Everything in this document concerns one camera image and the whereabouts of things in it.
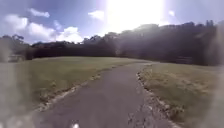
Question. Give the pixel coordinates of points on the grey gravel path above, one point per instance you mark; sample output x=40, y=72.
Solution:
x=106, y=96

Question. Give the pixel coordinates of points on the grass field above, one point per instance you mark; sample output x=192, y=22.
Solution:
x=56, y=73
x=183, y=83

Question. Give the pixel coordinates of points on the row of trees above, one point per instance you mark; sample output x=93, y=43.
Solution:
x=150, y=46

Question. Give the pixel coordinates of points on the robot's own part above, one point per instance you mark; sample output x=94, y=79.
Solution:
x=75, y=126

